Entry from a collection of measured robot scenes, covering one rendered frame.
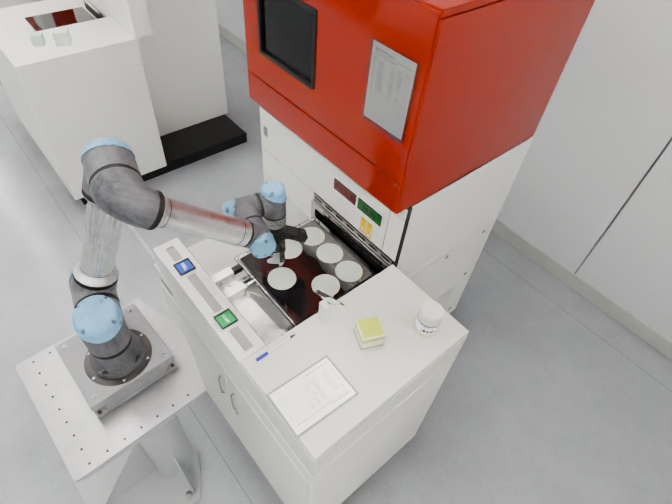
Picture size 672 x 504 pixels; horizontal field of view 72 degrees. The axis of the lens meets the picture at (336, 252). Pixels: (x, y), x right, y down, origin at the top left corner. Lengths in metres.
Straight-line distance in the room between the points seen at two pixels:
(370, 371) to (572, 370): 1.67
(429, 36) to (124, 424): 1.31
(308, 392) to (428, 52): 0.92
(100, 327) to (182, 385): 0.34
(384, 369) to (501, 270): 1.84
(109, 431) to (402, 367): 0.86
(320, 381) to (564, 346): 1.85
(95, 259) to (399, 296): 0.91
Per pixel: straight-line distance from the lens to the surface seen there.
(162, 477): 2.33
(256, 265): 1.69
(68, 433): 1.60
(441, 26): 1.14
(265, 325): 1.56
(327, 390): 1.35
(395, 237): 1.57
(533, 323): 2.95
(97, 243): 1.35
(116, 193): 1.12
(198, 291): 1.57
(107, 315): 1.38
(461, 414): 2.50
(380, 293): 1.55
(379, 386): 1.38
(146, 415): 1.54
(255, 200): 1.41
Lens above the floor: 2.19
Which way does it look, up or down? 48 degrees down
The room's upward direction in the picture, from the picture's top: 6 degrees clockwise
